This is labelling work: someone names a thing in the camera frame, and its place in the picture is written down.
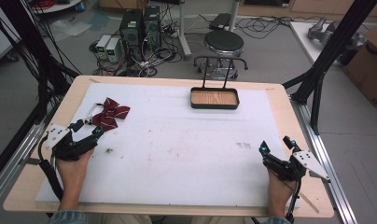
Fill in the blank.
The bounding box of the black round stool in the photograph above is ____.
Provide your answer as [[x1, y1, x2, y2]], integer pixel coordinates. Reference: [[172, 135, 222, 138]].
[[202, 29, 245, 80]]

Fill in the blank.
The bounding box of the white table leg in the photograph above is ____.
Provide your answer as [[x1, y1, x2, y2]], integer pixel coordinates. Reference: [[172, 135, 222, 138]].
[[228, 0, 243, 33], [175, 0, 193, 61]]

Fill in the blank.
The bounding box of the black metal frame post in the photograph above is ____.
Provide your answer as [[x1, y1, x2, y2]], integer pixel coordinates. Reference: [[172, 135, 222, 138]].
[[0, 0, 80, 125], [282, 0, 377, 136]]

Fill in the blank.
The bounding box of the grey machine part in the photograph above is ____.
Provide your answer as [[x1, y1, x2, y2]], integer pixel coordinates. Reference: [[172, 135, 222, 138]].
[[307, 16, 367, 66]]

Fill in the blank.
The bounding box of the aluminium rail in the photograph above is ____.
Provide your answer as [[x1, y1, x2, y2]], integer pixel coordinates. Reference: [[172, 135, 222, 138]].
[[0, 122, 49, 209], [289, 94, 359, 224]]

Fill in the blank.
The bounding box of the tangle of floor cables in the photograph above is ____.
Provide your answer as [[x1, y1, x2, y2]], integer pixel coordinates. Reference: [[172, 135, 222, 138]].
[[89, 6, 197, 78]]

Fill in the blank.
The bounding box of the white power supply unit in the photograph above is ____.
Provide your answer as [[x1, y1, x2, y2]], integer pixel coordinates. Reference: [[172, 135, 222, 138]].
[[105, 36, 121, 63], [95, 34, 112, 60]]

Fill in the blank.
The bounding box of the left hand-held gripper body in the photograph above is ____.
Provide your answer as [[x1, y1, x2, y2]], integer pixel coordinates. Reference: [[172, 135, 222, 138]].
[[45, 123, 99, 161]]

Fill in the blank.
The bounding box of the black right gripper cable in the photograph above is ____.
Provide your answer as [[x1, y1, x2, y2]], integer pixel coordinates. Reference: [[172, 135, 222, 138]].
[[284, 177, 303, 224]]

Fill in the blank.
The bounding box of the black computer tower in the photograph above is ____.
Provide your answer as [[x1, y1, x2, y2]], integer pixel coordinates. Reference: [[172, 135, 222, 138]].
[[143, 5, 162, 50], [119, 8, 145, 60]]

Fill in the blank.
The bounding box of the clear plastic sheet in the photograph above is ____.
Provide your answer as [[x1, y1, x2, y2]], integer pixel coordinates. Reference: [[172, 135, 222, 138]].
[[48, 18, 93, 43]]

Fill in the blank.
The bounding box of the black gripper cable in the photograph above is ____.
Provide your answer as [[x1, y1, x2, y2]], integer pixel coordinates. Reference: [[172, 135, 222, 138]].
[[284, 177, 303, 224], [36, 133, 65, 202]]

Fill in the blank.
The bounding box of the person's left hand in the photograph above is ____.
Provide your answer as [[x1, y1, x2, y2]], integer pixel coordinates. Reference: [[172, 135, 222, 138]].
[[55, 148, 96, 191]]

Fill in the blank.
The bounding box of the person's right hand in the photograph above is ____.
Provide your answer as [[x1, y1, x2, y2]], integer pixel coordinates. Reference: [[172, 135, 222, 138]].
[[267, 169, 298, 203]]

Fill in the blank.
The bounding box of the round white table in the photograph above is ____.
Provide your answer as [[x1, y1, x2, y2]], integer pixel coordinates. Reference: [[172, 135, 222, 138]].
[[29, 0, 84, 15]]

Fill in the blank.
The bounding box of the white foam mat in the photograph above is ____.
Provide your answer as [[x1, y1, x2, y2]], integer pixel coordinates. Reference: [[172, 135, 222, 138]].
[[35, 82, 301, 209]]

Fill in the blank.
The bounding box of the brown cardboard box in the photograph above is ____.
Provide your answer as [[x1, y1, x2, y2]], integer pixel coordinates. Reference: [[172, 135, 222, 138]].
[[342, 21, 377, 110]]

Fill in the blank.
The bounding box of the white floor board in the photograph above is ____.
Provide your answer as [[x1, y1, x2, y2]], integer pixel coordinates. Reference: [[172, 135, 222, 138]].
[[289, 21, 344, 67]]

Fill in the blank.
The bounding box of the dark red striped bow tie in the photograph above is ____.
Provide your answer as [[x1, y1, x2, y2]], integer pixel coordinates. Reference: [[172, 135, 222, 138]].
[[83, 96, 132, 133]]

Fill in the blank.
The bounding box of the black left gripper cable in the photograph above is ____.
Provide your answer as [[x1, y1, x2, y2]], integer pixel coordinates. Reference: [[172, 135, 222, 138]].
[[36, 133, 65, 202]]

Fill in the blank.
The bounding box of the black stand with wooden tray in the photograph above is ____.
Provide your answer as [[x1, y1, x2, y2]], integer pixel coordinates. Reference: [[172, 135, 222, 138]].
[[189, 55, 249, 111]]

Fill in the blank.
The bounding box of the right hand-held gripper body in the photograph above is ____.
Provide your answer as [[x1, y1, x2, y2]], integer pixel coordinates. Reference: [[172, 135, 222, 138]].
[[262, 149, 331, 182]]

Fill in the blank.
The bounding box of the black flat box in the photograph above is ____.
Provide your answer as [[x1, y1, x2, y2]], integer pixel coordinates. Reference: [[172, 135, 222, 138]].
[[208, 12, 233, 32]]

